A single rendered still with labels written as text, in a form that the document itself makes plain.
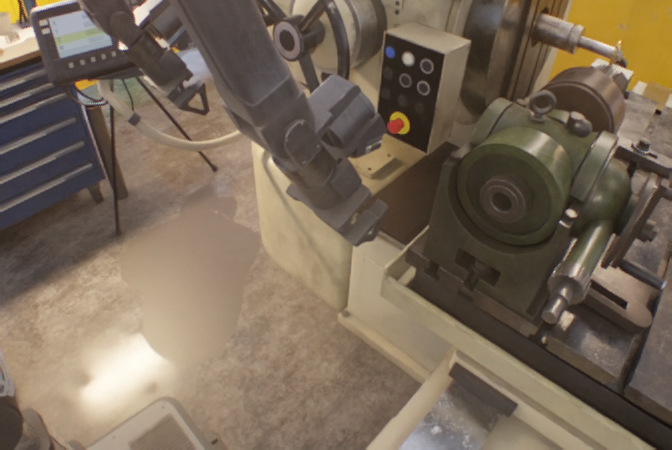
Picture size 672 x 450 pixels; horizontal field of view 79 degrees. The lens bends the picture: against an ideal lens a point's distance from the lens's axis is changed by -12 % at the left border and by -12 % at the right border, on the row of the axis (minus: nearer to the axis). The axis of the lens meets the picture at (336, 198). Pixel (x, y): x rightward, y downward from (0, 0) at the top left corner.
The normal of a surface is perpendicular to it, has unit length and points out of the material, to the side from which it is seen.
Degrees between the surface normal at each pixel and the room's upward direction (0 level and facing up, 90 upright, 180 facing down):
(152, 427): 0
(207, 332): 0
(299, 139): 90
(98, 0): 91
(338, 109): 91
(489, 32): 81
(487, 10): 73
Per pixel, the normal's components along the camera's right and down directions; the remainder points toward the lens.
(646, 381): 0.04, -0.75
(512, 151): -0.66, 0.48
